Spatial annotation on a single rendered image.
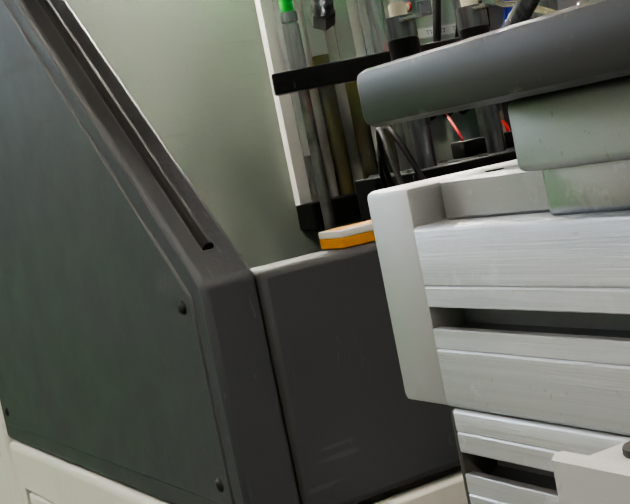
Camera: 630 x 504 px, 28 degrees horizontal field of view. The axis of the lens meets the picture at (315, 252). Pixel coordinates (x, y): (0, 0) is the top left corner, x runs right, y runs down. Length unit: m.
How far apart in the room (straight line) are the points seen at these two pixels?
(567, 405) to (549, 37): 0.15
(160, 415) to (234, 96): 0.57
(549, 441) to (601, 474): 0.22
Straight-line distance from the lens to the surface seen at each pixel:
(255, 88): 1.38
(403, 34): 1.13
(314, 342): 0.78
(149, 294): 0.83
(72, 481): 1.12
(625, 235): 0.40
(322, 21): 1.05
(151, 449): 0.90
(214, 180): 1.35
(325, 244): 0.82
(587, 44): 0.33
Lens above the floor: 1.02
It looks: 5 degrees down
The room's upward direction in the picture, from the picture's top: 11 degrees counter-clockwise
